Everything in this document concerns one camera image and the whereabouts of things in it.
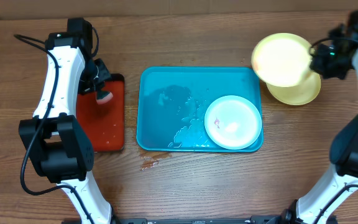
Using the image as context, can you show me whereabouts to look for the green plate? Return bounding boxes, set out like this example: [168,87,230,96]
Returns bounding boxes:
[267,73,321,106]
[251,33,311,87]

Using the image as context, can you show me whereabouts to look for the light blue plate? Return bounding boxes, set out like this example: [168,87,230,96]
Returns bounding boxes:
[204,95,262,150]

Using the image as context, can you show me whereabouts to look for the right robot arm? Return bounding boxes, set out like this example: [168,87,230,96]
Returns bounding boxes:
[269,26,358,223]

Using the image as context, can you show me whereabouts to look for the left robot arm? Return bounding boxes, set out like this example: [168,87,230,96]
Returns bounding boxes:
[15,28,119,223]

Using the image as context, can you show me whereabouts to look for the red and black tray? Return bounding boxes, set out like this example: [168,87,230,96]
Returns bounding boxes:
[76,73,125,152]

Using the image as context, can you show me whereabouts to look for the blue plastic tray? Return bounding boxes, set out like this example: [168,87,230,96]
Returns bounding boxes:
[136,67,262,153]

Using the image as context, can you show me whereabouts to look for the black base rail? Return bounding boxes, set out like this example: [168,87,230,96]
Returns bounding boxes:
[110,215,281,224]

